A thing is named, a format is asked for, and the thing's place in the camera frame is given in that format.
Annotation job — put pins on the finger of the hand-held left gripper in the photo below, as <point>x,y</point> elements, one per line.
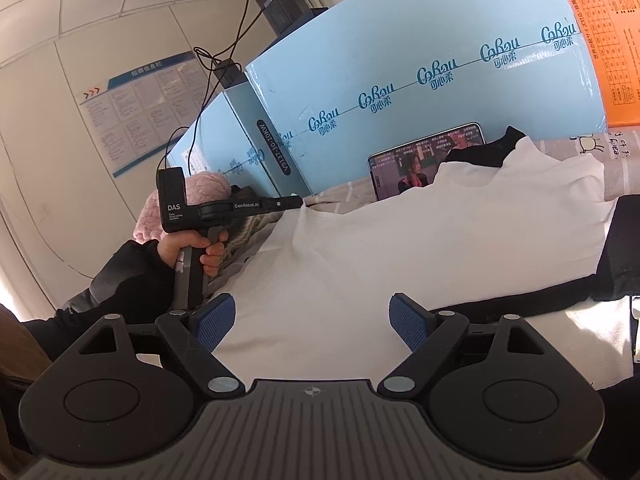
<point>282,203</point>

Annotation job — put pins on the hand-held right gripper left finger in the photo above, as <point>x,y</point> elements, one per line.
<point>216,321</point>

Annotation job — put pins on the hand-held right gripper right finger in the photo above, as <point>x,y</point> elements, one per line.
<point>408,321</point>

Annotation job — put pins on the white garment with black trim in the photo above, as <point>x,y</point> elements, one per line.
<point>400,240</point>

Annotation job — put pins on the person's left forearm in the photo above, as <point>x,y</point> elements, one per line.
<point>125,285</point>

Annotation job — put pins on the person's left hand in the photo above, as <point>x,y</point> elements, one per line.
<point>215,255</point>

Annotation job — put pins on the pink knitted hat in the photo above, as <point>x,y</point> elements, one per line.
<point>205,187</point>

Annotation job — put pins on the light blue box oval label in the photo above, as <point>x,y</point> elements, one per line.
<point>270,150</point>

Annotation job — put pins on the grey striped fuzzy cloth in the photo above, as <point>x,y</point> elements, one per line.
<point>245,245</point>

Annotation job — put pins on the smartphone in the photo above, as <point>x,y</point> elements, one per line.
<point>405,170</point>

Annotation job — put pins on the black power adapter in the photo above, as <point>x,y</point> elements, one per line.
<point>229,74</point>

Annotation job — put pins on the black box device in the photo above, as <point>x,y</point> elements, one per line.
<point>292,10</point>

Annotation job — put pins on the brown jacket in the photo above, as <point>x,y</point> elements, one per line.
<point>20,360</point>

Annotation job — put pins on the large light blue box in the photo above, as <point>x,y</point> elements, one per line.
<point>410,35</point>

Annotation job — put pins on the grey printed bed sheet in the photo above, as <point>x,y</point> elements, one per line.
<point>590,155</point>

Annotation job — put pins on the orange paper poster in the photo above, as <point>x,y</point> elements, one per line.
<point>600,35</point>

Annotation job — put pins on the wall notice board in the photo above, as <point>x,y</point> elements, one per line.
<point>135,105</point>

